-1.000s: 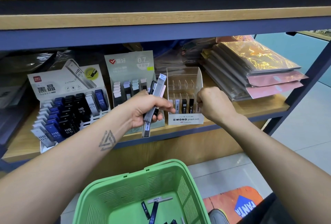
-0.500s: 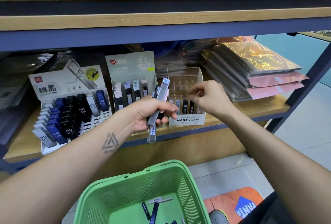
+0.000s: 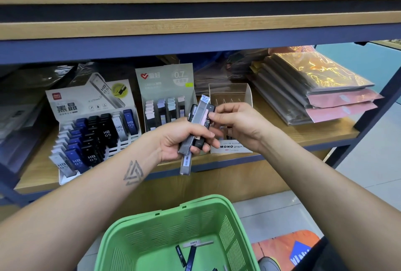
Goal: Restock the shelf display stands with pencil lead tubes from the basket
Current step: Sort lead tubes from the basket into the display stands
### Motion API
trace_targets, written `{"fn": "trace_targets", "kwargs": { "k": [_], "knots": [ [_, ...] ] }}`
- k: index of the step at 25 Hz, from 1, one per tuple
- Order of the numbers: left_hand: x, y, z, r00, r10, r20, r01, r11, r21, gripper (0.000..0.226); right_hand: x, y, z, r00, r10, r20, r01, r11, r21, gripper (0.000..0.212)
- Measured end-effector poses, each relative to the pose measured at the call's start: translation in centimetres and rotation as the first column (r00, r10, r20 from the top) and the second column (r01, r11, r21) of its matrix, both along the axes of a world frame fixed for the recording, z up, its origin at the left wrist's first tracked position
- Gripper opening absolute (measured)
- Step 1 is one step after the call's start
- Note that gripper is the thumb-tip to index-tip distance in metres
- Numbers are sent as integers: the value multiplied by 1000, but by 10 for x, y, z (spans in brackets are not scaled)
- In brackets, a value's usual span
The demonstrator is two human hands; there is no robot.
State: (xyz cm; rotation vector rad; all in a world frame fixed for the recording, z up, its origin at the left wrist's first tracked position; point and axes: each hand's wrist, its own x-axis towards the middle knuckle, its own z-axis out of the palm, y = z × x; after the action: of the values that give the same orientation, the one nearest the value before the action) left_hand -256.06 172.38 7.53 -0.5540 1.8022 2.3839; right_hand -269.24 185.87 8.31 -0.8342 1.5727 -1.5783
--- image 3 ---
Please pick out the bundle of lead cases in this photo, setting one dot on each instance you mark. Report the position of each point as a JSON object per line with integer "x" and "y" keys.
{"x": 199, "y": 108}

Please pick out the stack of wrapped paper packs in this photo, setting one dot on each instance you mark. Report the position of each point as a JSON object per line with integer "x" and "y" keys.
{"x": 19, "y": 130}

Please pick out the grey sneaker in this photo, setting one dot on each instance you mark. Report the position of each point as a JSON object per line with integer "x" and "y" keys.
{"x": 269, "y": 264}

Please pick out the clear plastic display box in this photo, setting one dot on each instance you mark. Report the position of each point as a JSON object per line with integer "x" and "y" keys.
{"x": 241, "y": 92}

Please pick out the person's right forearm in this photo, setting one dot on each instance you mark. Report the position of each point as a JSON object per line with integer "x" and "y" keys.
{"x": 344, "y": 199}

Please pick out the person's left hand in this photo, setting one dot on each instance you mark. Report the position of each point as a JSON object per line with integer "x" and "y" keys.
{"x": 172, "y": 139}

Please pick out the colourful printed mat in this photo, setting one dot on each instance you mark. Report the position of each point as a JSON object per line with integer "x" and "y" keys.
{"x": 291, "y": 246}

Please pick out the person's right hand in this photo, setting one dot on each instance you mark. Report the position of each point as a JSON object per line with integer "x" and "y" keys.
{"x": 244, "y": 127}

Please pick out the person's left forearm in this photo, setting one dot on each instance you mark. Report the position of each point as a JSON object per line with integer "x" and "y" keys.
{"x": 69, "y": 211}

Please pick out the pale green display box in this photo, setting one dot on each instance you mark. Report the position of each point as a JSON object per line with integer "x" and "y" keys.
{"x": 166, "y": 77}

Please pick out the pile of lead cases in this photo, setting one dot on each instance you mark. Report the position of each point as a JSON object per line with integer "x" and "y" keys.
{"x": 188, "y": 255}

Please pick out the white display box red label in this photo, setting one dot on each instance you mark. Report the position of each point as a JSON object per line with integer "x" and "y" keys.
{"x": 75, "y": 98}

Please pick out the green plastic basket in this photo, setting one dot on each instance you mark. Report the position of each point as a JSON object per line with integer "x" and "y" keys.
{"x": 131, "y": 236}

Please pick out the dark plastic-wrapped packs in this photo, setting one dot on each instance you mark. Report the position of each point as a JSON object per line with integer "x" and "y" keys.
{"x": 319, "y": 80}

